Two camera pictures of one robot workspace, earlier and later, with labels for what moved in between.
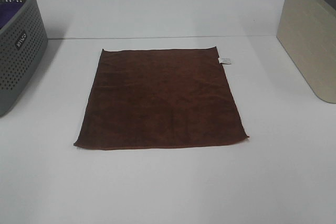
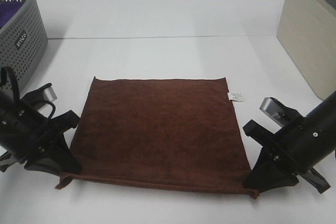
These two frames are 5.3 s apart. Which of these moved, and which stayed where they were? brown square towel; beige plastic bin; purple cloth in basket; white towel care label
Moved: brown square towel; white towel care label
Stayed: beige plastic bin; purple cloth in basket
